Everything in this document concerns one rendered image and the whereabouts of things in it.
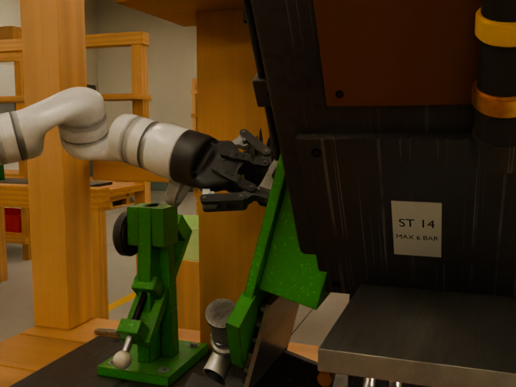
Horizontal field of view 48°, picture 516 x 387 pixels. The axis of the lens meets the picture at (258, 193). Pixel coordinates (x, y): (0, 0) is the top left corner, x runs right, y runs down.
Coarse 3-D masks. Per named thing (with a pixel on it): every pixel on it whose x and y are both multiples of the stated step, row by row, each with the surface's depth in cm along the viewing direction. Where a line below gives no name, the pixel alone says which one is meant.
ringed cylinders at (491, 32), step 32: (512, 0) 36; (480, 32) 38; (512, 32) 37; (480, 64) 40; (512, 64) 39; (480, 96) 41; (512, 96) 40; (480, 128) 43; (512, 128) 42; (480, 160) 44; (512, 160) 43
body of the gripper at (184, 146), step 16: (176, 144) 77; (192, 144) 77; (208, 144) 79; (224, 144) 80; (176, 160) 77; (192, 160) 76; (208, 160) 78; (224, 160) 78; (176, 176) 78; (192, 176) 77; (208, 176) 77
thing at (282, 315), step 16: (272, 304) 68; (288, 304) 77; (272, 320) 71; (288, 320) 81; (256, 336) 69; (272, 336) 74; (288, 336) 84; (256, 352) 69; (272, 352) 77; (256, 368) 71; (240, 384) 70
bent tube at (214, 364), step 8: (272, 168) 75; (272, 176) 75; (264, 184) 73; (208, 360) 73; (216, 360) 72; (224, 360) 73; (208, 368) 72; (216, 368) 72; (224, 368) 72; (208, 376) 74; (216, 376) 74; (224, 376) 72
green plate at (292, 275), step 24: (288, 192) 63; (264, 216) 63; (288, 216) 64; (264, 240) 64; (288, 240) 64; (264, 264) 65; (288, 264) 64; (312, 264) 63; (264, 288) 66; (288, 288) 65; (312, 288) 64
